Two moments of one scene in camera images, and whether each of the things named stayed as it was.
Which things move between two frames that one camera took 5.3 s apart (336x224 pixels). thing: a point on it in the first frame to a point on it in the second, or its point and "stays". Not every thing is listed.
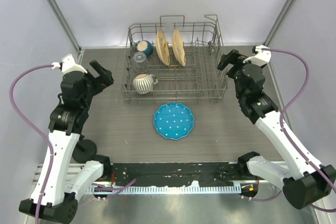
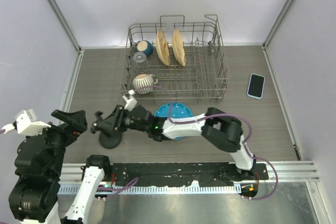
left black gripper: [102, 81] to [77, 118]
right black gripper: [234, 57] to [118, 122]
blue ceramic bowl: [146, 47] stays
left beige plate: [162, 47] stays
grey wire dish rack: [175, 62] stays
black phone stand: [85, 150] to [108, 138]
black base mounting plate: [177, 174] stays
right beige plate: [178, 46] stays
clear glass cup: [140, 63] stays
